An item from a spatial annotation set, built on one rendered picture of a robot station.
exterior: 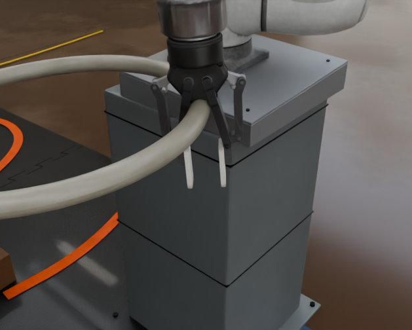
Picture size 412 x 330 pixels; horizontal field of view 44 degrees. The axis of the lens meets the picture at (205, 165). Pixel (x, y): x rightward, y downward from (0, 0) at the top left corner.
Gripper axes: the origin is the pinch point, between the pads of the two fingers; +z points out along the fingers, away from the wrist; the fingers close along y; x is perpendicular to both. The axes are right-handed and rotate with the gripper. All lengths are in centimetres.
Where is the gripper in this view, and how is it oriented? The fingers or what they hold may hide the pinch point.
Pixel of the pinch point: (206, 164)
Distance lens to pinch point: 77.9
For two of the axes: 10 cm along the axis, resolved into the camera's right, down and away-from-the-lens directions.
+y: -10.0, 0.5, 0.7
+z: 0.8, 8.6, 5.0
